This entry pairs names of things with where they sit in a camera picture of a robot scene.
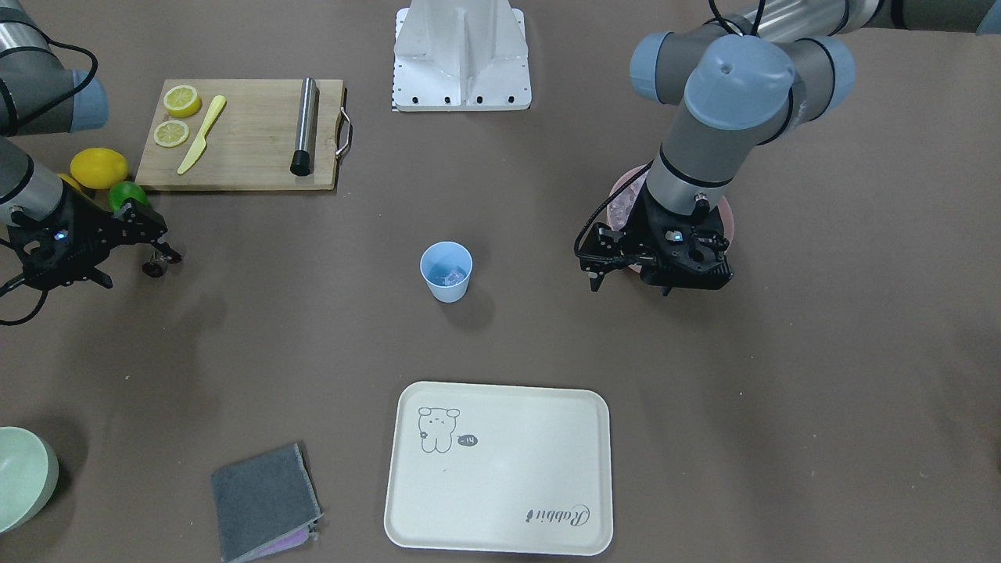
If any yellow lemon near edge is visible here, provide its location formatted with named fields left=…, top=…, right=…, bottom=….
left=57, top=174, right=86, bottom=195

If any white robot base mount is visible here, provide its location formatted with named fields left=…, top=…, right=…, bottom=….
left=391, top=1, right=533, bottom=112

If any pink bowl of ice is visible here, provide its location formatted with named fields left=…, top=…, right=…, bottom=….
left=605, top=164, right=732, bottom=277

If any green lime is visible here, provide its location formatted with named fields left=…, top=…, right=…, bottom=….
left=107, top=181, right=149, bottom=213

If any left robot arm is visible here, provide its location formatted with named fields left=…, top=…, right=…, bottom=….
left=573, top=1, right=999, bottom=295

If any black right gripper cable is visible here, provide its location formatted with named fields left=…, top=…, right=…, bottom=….
left=0, top=39, right=99, bottom=327

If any light blue plastic cup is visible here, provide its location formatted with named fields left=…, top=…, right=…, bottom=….
left=419, top=240, right=473, bottom=303

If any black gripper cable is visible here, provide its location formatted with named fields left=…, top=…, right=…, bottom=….
left=573, top=184, right=644, bottom=263
left=0, top=39, right=99, bottom=327

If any cream rabbit tray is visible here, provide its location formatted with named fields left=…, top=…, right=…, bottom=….
left=383, top=381, right=614, bottom=557

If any light green bowl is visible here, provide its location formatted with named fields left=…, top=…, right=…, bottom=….
left=1, top=425, right=59, bottom=533

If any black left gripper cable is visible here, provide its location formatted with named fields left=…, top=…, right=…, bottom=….
left=573, top=184, right=644, bottom=263

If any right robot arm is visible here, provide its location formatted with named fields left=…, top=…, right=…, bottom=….
left=1, top=1, right=182, bottom=292

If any grey folded cloth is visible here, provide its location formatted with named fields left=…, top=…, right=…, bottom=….
left=210, top=442, right=323, bottom=562

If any wooden cutting board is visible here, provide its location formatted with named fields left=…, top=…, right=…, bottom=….
left=136, top=78, right=351, bottom=192

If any lemon half slice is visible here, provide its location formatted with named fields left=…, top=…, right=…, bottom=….
left=162, top=84, right=203, bottom=119

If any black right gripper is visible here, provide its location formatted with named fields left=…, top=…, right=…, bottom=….
left=2, top=188, right=183, bottom=292

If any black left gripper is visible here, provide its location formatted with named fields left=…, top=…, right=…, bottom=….
left=580, top=192, right=734, bottom=298

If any dark red cherry pair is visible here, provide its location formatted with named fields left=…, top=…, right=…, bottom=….
left=141, top=260, right=168, bottom=278

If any steel cylinder with black tip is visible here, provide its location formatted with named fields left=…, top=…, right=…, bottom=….
left=289, top=77, right=321, bottom=176

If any yellow plastic knife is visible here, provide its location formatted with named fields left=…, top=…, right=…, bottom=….
left=176, top=94, right=228, bottom=175

